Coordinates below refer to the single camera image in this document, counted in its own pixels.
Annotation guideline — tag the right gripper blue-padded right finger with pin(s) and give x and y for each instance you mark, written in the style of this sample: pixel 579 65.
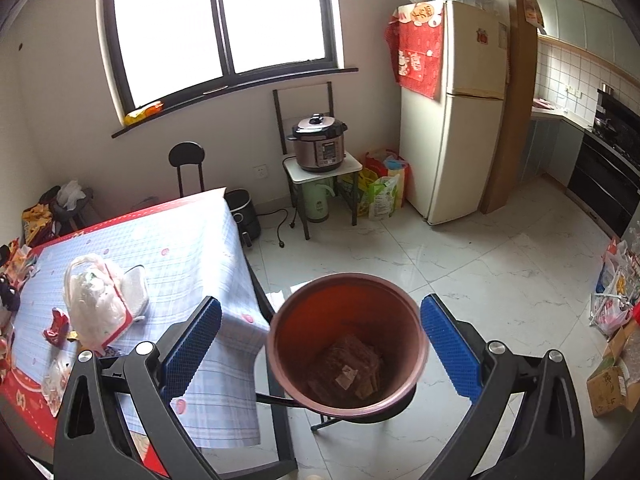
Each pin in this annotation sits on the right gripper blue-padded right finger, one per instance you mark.
pixel 546 440

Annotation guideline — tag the cream two-door refrigerator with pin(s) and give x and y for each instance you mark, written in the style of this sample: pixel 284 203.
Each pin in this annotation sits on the cream two-door refrigerator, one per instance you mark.
pixel 450 142

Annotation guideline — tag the green electric kettle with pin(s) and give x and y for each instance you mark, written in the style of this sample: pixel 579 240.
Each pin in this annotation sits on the green electric kettle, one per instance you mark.
pixel 316 196

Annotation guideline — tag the brown red paper bag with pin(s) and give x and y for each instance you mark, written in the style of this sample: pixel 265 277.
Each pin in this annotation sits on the brown red paper bag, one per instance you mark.
pixel 345 375

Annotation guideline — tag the clear plastic clamshell container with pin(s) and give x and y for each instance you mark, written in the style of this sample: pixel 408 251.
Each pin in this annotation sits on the clear plastic clamshell container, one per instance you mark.
pixel 54 382

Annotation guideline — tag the cardboard box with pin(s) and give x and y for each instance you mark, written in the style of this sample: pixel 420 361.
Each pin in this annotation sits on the cardboard box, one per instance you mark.
pixel 615 382

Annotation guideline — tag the small white-top side table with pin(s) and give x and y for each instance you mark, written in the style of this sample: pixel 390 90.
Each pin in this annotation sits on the small white-top side table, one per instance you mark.
pixel 291 105

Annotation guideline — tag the white plastic bag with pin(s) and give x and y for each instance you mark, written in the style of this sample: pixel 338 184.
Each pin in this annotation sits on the white plastic bag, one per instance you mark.
pixel 103 301

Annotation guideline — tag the orange item on windowsill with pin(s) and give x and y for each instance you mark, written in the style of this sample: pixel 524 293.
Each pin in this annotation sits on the orange item on windowsill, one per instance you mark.
pixel 143 112

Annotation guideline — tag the brown plastic trash bin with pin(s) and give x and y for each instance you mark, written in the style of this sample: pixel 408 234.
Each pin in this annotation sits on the brown plastic trash bin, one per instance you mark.
pixel 376 311

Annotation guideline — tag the pink electric pressure cooker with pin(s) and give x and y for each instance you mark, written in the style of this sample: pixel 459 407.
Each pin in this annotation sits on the pink electric pressure cooker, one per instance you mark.
pixel 318 143

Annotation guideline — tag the red fabric fridge cover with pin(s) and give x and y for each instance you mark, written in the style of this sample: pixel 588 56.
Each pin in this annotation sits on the red fabric fridge cover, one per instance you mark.
pixel 415 37

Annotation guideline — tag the black air fryer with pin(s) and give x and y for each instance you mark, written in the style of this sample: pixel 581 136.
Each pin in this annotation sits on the black air fryer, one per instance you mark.
pixel 244 214

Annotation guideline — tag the black-framed window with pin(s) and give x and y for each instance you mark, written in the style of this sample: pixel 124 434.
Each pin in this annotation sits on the black-framed window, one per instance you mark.
pixel 183 52

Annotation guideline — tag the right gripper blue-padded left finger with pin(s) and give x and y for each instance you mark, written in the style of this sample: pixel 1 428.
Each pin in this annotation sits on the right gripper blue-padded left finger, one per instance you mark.
pixel 192 344

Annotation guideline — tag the blue plaid tablecloth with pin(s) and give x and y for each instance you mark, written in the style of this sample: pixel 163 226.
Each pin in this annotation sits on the blue plaid tablecloth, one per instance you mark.
pixel 190 249

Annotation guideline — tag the colourful shopping bags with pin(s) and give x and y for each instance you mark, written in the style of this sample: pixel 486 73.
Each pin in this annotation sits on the colourful shopping bags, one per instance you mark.
pixel 381 184

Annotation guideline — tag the black stool with bags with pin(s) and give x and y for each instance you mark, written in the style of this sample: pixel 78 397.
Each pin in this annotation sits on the black stool with bags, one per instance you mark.
pixel 57 213

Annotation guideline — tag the crushed red soda can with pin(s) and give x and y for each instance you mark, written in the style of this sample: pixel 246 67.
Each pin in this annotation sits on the crushed red soda can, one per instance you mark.
pixel 56 333

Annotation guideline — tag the black kitchen oven unit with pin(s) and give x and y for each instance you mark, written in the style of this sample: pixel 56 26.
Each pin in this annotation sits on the black kitchen oven unit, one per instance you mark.
pixel 605 179

